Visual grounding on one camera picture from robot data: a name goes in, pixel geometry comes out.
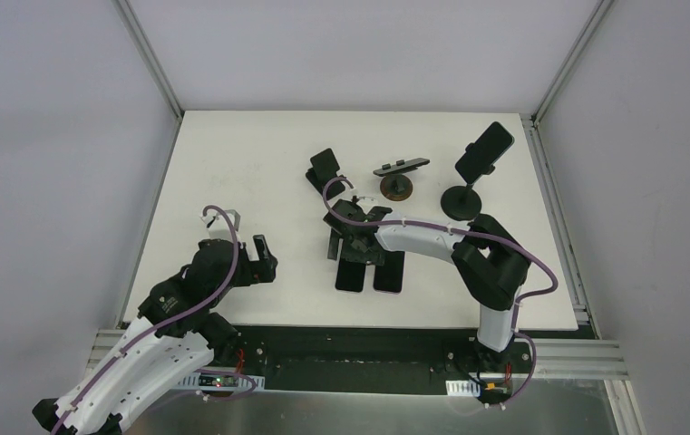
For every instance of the right circuit board with wires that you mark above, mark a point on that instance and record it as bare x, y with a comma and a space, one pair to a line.
498, 389

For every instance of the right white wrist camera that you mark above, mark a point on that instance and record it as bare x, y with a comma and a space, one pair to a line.
365, 203

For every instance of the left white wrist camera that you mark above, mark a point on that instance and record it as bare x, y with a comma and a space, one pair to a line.
217, 226

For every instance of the right white slotted cable duct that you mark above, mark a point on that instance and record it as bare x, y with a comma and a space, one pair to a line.
463, 388

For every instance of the black folding phone stand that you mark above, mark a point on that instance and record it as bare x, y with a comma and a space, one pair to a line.
324, 167

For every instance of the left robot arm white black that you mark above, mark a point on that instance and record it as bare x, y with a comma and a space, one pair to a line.
176, 332

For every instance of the teal smartphone on pole stand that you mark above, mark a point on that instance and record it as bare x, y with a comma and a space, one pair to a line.
480, 156

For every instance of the round wooden base phone stand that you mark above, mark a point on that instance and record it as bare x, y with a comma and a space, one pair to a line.
396, 187

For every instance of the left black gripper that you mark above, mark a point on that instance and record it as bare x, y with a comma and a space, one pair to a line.
254, 263

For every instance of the left circuit board with wires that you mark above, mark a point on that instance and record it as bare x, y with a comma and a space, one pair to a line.
222, 382

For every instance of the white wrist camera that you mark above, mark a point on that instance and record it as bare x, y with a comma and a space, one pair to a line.
365, 203
217, 226

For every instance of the purple smartphone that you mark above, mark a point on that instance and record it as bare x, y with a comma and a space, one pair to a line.
388, 277

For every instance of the black smartphone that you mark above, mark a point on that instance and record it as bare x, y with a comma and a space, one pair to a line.
350, 276
400, 166

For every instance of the circuit board with wires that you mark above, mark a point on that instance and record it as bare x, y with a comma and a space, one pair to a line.
222, 382
498, 389

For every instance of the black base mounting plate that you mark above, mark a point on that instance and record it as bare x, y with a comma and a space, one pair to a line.
366, 360

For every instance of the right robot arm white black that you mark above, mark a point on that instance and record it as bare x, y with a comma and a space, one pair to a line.
486, 257

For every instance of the black pole phone stand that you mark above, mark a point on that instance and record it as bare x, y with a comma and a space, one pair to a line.
461, 203

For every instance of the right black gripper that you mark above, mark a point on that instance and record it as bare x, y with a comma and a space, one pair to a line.
355, 244

